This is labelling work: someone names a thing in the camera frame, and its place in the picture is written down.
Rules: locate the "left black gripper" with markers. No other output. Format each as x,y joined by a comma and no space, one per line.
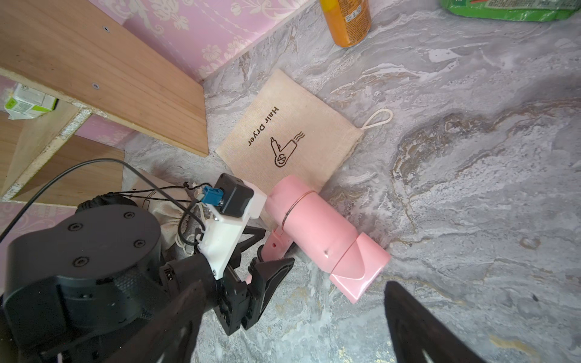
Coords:
78,292

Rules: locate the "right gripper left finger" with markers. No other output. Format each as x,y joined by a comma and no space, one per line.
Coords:
171,336

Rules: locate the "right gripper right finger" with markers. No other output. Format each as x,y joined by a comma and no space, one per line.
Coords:
417,336

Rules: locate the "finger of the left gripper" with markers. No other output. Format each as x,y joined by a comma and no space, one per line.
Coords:
256,234
265,279

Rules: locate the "pink hair dryer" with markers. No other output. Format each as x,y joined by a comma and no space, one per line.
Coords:
352,259

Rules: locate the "beige linen drawstring bag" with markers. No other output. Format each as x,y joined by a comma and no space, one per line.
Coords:
173,222

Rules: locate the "beige pouch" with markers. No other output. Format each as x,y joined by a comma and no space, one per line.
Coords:
289,131

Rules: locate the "white green small box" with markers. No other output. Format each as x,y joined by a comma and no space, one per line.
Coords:
27,103

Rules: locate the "wooden two-tier shelf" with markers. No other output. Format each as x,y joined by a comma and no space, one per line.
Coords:
93,66

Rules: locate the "orange drink can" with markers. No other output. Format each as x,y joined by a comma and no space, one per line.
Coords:
349,21

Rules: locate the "green snack packet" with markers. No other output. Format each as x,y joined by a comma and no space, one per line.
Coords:
514,10

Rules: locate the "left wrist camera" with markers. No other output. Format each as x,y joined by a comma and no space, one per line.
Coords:
232,203

